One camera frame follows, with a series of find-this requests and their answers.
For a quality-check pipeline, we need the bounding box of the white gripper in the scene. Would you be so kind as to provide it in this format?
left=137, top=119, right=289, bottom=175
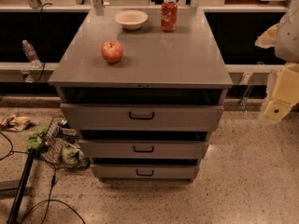
left=255, top=0, right=299, bottom=124

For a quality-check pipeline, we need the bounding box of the red apple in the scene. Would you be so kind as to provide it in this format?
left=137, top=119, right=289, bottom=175
left=101, top=40, right=123, bottom=63

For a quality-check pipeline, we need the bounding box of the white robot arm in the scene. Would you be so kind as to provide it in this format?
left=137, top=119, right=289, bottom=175
left=255, top=0, right=299, bottom=125

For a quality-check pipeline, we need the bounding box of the red soda can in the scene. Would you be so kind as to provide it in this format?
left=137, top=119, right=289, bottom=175
left=161, top=0, right=178, bottom=32

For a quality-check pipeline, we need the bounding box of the grey drawer cabinet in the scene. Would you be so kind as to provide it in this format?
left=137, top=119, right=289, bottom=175
left=48, top=7, right=234, bottom=183

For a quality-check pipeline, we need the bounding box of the white ceramic bowl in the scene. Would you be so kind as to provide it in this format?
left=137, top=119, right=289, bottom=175
left=115, top=10, right=148, bottom=31

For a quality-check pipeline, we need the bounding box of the middle grey drawer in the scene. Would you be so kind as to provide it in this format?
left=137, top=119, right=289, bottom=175
left=79, top=140, right=207, bottom=159

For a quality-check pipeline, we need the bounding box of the grey drawer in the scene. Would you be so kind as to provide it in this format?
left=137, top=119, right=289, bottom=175
left=79, top=140, right=207, bottom=159
left=91, top=164, right=199, bottom=180
left=61, top=104, right=223, bottom=132

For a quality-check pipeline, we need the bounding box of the bottom grey drawer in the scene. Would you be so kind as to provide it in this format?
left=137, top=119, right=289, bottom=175
left=91, top=164, right=199, bottom=180

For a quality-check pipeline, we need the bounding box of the top grey drawer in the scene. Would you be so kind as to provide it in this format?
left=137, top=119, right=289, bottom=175
left=61, top=104, right=223, bottom=132

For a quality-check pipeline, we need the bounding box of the green snack bag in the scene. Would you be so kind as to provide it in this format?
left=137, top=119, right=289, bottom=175
left=62, top=145, right=80, bottom=165

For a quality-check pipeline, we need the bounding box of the clear plastic water bottle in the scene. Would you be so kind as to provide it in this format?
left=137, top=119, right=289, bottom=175
left=22, top=40, right=42, bottom=69

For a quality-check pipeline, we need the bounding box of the green cloth on pole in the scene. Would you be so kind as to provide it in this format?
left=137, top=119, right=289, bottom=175
left=26, top=127, right=48, bottom=150

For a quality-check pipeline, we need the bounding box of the crumpled snack wrapper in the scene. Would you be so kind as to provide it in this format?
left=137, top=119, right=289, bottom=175
left=0, top=115, right=30, bottom=132

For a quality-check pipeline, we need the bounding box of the black metal pole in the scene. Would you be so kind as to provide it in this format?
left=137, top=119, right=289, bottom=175
left=7, top=149, right=36, bottom=224

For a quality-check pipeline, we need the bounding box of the wire mesh basket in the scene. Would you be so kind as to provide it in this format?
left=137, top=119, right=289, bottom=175
left=40, top=117, right=90, bottom=171

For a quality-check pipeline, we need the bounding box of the black floor cable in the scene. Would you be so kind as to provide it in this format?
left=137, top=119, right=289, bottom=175
left=0, top=131, right=87, bottom=224

